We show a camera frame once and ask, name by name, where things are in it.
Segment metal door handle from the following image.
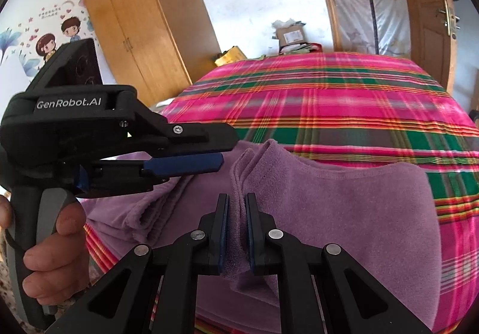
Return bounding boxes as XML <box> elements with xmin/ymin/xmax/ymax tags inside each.
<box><xmin>436</xmin><ymin>0</ymin><xmax>459</xmax><ymax>39</ymax></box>

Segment purple fleece pants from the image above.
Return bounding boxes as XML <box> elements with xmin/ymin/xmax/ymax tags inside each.
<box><xmin>80</xmin><ymin>139</ymin><xmax>443</xmax><ymax>334</ymax></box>

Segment wooden wardrobe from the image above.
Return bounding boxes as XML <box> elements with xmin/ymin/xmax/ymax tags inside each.
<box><xmin>80</xmin><ymin>0</ymin><xmax>221</xmax><ymax>106</ymax></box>

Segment clear printed door curtain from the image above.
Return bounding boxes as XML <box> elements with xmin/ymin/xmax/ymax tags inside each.
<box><xmin>318</xmin><ymin>0</ymin><xmax>412</xmax><ymax>58</ymax></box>

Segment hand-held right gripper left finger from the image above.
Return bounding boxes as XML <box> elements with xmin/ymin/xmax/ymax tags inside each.
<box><xmin>48</xmin><ymin>193</ymin><xmax>231</xmax><ymax>334</ymax></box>

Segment yellow box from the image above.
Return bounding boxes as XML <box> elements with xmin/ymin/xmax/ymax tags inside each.
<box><xmin>214</xmin><ymin>45</ymin><xmax>248</xmax><ymax>67</ymax></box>

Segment wooden door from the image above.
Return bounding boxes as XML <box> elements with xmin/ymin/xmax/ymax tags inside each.
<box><xmin>391</xmin><ymin>0</ymin><xmax>459</xmax><ymax>93</ymax></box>

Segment person's left hand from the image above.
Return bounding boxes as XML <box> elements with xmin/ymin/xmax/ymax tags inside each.
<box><xmin>0</xmin><ymin>194</ymin><xmax>91</xmax><ymax>306</ymax></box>

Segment cardboard box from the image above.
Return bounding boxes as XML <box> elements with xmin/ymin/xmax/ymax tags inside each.
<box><xmin>276</xmin><ymin>25</ymin><xmax>305</xmax><ymax>55</ymax></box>

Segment pink green plaid bed sheet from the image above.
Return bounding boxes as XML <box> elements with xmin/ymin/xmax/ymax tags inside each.
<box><xmin>84</xmin><ymin>51</ymin><xmax>479</xmax><ymax>334</ymax></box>

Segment crumpled white packaging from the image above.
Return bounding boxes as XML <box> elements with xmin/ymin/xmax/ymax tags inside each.
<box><xmin>271</xmin><ymin>19</ymin><xmax>307</xmax><ymax>31</ymax></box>

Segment cartoon wall sticker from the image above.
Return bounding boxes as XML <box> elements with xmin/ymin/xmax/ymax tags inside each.
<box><xmin>0</xmin><ymin>0</ymin><xmax>101</xmax><ymax>80</ymax></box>

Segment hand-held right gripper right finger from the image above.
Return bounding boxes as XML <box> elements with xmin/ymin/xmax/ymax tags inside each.
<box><xmin>244</xmin><ymin>193</ymin><xmax>431</xmax><ymax>334</ymax></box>

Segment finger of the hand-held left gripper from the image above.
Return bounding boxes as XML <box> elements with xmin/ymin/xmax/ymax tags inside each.
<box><xmin>77</xmin><ymin>152</ymin><xmax>225</xmax><ymax>198</ymax></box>
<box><xmin>129</xmin><ymin>92</ymin><xmax>240</xmax><ymax>156</ymax></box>

